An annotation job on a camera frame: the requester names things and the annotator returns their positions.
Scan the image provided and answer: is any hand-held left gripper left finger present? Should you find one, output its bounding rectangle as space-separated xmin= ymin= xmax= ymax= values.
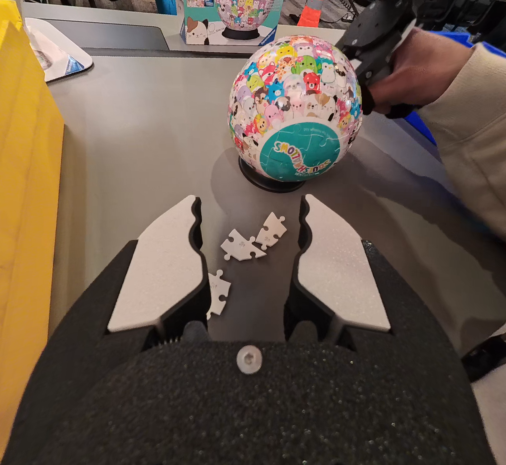
xmin=107 ymin=195 xmax=210 ymax=345

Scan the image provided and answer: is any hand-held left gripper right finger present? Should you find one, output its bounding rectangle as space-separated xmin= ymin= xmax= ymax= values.
xmin=285 ymin=194 xmax=392 ymax=345

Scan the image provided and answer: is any colourful puzzle ball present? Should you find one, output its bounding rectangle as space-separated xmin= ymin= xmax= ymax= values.
xmin=227 ymin=35 xmax=363 ymax=182

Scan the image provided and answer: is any round black ball stand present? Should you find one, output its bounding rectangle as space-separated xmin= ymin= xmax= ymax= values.
xmin=238 ymin=155 xmax=307 ymax=193

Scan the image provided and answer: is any person's right forearm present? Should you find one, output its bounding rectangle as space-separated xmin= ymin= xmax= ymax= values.
xmin=417 ymin=42 xmax=506 ymax=240

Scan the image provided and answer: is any white puzzle piece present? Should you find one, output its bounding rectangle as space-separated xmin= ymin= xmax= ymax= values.
xmin=255 ymin=212 xmax=286 ymax=251
xmin=221 ymin=229 xmax=267 ymax=262
xmin=206 ymin=269 xmax=232 ymax=320

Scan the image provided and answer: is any person's right hand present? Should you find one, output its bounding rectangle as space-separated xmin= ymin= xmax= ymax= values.
xmin=372 ymin=26 xmax=474 ymax=116

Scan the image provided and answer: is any blue plastic bin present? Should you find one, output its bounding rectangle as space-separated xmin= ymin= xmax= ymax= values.
xmin=405 ymin=30 xmax=506 ymax=145

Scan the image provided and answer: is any white printed sheet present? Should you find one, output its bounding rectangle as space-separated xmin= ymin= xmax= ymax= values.
xmin=25 ymin=18 xmax=93 ymax=82

